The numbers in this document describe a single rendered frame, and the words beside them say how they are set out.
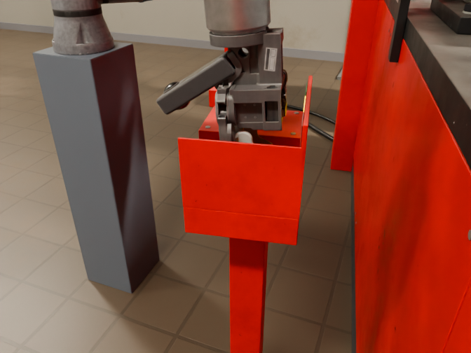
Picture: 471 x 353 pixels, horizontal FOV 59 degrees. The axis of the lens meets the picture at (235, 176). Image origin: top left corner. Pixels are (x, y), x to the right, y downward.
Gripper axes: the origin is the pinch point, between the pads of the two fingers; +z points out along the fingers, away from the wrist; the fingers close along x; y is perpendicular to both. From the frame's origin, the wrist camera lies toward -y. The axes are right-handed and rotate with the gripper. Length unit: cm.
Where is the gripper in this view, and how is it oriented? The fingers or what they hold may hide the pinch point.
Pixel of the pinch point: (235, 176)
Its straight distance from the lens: 58.9
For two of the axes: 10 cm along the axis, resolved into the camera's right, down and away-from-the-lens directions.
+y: 9.8, 0.2, -2.0
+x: 1.9, -5.0, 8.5
